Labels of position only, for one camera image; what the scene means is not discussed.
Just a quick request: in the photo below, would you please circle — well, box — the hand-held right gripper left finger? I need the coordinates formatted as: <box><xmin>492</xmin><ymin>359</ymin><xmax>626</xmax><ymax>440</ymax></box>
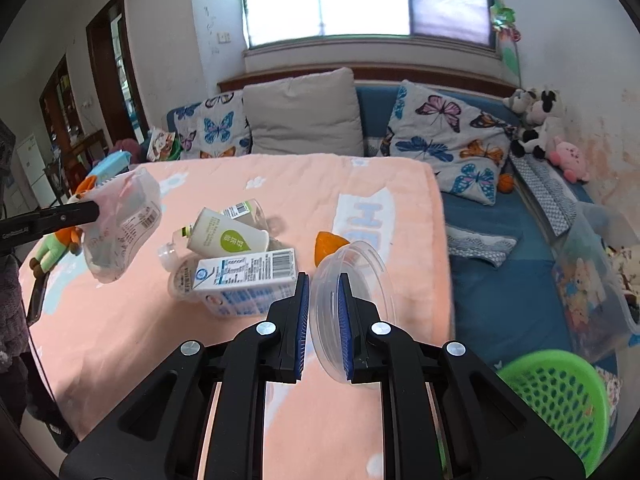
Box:
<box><xmin>59</xmin><ymin>271</ymin><xmax>311</xmax><ymax>480</ymax></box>

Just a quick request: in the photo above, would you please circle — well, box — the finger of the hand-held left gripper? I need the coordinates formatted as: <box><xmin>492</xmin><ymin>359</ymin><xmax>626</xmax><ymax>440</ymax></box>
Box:
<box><xmin>30</xmin><ymin>201</ymin><xmax>101</xmax><ymax>235</ymax></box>

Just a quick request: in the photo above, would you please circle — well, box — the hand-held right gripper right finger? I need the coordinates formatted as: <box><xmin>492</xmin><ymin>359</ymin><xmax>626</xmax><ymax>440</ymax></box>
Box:
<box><xmin>337</xmin><ymin>272</ymin><xmax>586</xmax><ymax>480</ymax></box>

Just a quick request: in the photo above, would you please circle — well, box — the clear plastic bag pink print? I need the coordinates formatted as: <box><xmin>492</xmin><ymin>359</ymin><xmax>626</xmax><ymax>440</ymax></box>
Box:
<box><xmin>82</xmin><ymin>167</ymin><xmax>163</xmax><ymax>283</ymax></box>

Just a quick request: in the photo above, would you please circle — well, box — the clear round plastic container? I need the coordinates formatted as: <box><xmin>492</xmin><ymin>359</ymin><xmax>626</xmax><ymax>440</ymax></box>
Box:
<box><xmin>308</xmin><ymin>240</ymin><xmax>399</xmax><ymax>386</ymax></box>

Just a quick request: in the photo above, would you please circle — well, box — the blue white milk carton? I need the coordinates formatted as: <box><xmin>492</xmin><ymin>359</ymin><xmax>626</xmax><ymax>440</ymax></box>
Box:
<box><xmin>191</xmin><ymin>247</ymin><xmax>297</xmax><ymax>320</ymax></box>

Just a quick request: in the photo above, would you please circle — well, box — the orange peel piece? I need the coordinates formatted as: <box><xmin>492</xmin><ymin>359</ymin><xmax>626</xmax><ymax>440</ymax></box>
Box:
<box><xmin>313</xmin><ymin>230</ymin><xmax>351</xmax><ymax>267</ymax></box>

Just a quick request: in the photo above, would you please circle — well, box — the white green paper cup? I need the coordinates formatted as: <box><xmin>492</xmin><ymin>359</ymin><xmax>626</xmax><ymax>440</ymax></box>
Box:
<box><xmin>186</xmin><ymin>207</ymin><xmax>271</xmax><ymax>256</ymax></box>

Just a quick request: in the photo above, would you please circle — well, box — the small clear pudding cup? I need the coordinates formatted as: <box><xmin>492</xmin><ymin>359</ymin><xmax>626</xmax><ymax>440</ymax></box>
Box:
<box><xmin>166</xmin><ymin>255</ymin><xmax>201</xmax><ymax>303</ymax></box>

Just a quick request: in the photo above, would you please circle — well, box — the clear plastic bottle with label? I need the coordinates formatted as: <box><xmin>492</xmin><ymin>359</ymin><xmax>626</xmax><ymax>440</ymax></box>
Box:
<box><xmin>172</xmin><ymin>199</ymin><xmax>283</xmax><ymax>241</ymax></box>

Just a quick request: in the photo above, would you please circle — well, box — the green plastic basket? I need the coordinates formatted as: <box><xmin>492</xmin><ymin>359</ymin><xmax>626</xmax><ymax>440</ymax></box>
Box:
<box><xmin>492</xmin><ymin>350</ymin><xmax>612</xmax><ymax>478</ymax></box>

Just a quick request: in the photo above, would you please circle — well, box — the orange fox plush toy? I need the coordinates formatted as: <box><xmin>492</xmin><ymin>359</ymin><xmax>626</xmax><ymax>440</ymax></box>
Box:
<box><xmin>29</xmin><ymin>175</ymin><xmax>100</xmax><ymax>281</ymax></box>

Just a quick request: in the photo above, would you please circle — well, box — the white cabinet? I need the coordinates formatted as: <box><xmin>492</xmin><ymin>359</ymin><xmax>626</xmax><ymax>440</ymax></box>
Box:
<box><xmin>17</xmin><ymin>132</ymin><xmax>56</xmax><ymax>206</ymax></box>

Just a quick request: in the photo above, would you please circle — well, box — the wooden chair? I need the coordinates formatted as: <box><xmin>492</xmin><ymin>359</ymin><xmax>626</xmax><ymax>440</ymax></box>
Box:
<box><xmin>62</xmin><ymin>130</ymin><xmax>108</xmax><ymax>186</ymax></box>

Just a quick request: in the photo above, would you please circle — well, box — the blue tissue box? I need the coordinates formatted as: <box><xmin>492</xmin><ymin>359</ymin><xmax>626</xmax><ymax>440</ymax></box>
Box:
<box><xmin>90</xmin><ymin>154</ymin><xmax>132</xmax><ymax>186</ymax></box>

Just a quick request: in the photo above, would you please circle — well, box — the purple cloth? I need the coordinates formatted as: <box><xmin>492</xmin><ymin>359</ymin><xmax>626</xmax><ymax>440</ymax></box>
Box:
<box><xmin>110</xmin><ymin>137</ymin><xmax>138</xmax><ymax>166</ymax></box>

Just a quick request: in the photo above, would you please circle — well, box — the person's grey fuzzy clothing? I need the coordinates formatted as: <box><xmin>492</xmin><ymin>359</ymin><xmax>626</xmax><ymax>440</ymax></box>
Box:
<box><xmin>0</xmin><ymin>255</ymin><xmax>32</xmax><ymax>411</ymax></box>

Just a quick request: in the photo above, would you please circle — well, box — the dark wooden cabinet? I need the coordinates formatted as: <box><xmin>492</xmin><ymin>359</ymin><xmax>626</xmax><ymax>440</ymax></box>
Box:
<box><xmin>39</xmin><ymin>55</ymin><xmax>83</xmax><ymax>161</ymax></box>

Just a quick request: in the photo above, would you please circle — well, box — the colourful printed packet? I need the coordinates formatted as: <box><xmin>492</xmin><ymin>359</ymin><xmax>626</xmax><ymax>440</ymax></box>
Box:
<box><xmin>147</xmin><ymin>127</ymin><xmax>178</xmax><ymax>161</ymax></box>

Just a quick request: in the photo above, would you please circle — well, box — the pink printed blanket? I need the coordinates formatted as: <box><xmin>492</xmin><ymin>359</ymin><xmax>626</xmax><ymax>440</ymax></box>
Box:
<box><xmin>20</xmin><ymin>152</ymin><xmax>453</xmax><ymax>480</ymax></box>

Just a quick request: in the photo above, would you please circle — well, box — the blue white patterned cloth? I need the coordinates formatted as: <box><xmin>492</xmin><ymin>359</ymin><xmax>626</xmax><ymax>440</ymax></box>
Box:
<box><xmin>445</xmin><ymin>225</ymin><xmax>518</xmax><ymax>267</ymax></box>

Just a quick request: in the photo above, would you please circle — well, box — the small butterfly print pillow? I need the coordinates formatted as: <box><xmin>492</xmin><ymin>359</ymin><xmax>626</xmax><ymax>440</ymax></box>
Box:
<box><xmin>172</xmin><ymin>91</ymin><xmax>253</xmax><ymax>161</ymax></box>

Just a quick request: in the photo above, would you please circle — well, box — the large butterfly print pillow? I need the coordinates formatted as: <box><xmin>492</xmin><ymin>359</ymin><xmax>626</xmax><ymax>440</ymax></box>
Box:
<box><xmin>380</xmin><ymin>80</ymin><xmax>518</xmax><ymax>206</ymax></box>

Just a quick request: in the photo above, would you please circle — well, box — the grey cushion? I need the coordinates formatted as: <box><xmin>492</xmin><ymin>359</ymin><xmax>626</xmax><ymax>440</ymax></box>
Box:
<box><xmin>242</xmin><ymin>66</ymin><xmax>365</xmax><ymax>158</ymax></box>

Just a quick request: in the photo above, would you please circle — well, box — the grey patterned folded cloth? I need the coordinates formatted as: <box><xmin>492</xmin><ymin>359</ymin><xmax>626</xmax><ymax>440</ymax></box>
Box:
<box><xmin>507</xmin><ymin>155</ymin><xmax>578</xmax><ymax>236</ymax></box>

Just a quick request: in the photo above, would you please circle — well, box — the clear plastic storage box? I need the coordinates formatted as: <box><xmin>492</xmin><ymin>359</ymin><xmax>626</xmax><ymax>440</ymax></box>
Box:
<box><xmin>552</xmin><ymin>202</ymin><xmax>640</xmax><ymax>361</ymax></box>

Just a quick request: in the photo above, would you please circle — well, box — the pink round plush toy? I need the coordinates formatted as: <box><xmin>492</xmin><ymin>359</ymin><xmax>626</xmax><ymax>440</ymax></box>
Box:
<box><xmin>545</xmin><ymin>136</ymin><xmax>591</xmax><ymax>183</ymax></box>

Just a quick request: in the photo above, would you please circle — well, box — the cream dark print cloth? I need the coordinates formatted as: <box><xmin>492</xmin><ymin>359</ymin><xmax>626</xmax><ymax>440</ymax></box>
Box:
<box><xmin>607</xmin><ymin>245</ymin><xmax>640</xmax><ymax>311</ymax></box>

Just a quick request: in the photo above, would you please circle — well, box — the grey white plush toy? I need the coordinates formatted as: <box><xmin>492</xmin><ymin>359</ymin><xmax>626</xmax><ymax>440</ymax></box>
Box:
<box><xmin>502</xmin><ymin>87</ymin><xmax>538</xmax><ymax>113</ymax></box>

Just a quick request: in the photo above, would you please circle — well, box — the large window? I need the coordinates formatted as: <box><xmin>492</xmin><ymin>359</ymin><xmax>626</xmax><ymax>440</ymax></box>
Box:
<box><xmin>240</xmin><ymin>0</ymin><xmax>501</xmax><ymax>51</ymax></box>

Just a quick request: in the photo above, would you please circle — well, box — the colourful pinwheel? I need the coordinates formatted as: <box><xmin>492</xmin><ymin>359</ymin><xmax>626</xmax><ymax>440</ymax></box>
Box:
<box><xmin>489</xmin><ymin>2</ymin><xmax>523</xmax><ymax>88</ymax></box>

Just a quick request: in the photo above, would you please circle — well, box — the dark wooden door frame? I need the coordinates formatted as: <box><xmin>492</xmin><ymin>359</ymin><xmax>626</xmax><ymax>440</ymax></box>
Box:
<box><xmin>86</xmin><ymin>0</ymin><xmax>151</xmax><ymax>151</ymax></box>

